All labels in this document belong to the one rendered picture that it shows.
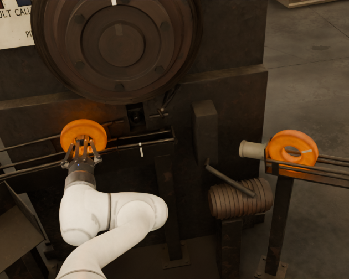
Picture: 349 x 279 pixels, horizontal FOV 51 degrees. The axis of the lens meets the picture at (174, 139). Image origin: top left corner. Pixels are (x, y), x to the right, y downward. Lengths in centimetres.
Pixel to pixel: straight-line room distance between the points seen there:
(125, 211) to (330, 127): 186
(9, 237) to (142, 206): 48
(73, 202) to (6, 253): 32
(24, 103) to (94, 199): 47
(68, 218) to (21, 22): 60
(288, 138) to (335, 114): 154
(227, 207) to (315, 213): 78
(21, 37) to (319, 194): 161
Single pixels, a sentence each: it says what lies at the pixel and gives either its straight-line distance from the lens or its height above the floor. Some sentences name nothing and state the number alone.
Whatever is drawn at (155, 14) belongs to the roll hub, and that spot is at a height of 118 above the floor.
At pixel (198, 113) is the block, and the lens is 124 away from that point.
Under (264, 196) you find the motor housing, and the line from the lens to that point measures 136.
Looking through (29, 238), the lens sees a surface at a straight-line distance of 125.
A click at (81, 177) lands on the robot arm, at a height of 79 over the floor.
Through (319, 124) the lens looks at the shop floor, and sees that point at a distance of 260.
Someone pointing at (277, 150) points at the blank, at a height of 71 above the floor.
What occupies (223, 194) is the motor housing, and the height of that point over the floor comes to 53.
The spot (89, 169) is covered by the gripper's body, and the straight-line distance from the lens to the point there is 113.
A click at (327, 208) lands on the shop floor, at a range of 207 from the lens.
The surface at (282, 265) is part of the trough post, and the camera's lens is 180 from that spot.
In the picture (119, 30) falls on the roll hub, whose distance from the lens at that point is 97.
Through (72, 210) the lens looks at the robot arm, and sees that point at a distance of 100.
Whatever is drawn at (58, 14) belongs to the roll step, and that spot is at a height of 120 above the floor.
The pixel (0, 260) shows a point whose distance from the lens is 125.
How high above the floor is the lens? 151
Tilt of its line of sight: 39 degrees down
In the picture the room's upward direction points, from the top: 6 degrees counter-clockwise
